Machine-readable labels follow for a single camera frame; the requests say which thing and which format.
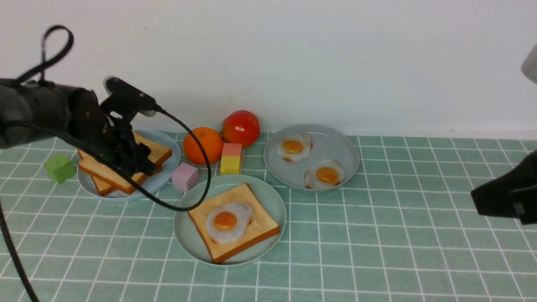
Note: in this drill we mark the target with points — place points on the toast slice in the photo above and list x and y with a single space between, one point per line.
158 155
111 182
251 235

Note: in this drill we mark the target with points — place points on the green cube block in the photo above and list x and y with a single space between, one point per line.
60 168

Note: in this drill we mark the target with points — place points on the light green plate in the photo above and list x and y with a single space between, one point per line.
270 211

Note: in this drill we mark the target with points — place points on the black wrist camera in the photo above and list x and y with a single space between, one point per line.
126 100

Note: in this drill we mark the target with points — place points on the pink cube block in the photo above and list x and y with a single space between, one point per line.
185 177

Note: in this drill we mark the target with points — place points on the toast slice on blue plate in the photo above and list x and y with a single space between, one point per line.
111 182

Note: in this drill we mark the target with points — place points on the fried egg toy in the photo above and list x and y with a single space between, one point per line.
295 148
324 174
228 223

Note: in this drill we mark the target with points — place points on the orange fruit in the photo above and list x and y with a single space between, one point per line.
211 141

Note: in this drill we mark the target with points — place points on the green checkered tablecloth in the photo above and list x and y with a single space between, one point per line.
403 229

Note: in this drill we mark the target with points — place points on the pink and yellow block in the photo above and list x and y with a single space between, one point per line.
231 158

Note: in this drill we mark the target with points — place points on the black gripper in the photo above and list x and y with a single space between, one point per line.
110 140

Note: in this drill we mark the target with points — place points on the fried egg toy front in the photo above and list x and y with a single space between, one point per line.
324 174

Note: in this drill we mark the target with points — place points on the red tomato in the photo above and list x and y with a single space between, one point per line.
241 127

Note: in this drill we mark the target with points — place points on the light blue plate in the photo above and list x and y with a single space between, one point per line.
153 183

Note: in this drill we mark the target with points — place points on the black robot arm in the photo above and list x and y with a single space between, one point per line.
41 110

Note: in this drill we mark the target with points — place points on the grey plate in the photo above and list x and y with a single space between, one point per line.
327 144

